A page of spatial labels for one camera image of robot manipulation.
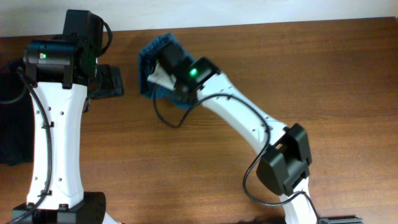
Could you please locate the black folded garment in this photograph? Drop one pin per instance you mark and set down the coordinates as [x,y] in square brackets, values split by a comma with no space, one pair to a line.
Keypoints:
[17,119]

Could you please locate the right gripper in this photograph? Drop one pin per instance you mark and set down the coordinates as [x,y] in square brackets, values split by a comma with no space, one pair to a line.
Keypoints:
[175,89]

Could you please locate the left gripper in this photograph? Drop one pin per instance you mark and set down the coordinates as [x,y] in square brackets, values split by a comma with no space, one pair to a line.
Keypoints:
[109,81]

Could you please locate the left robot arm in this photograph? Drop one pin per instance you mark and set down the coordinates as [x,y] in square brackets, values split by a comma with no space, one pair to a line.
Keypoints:
[62,75]

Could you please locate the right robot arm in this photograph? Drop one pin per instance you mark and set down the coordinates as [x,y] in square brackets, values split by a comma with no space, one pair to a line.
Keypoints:
[279,174]

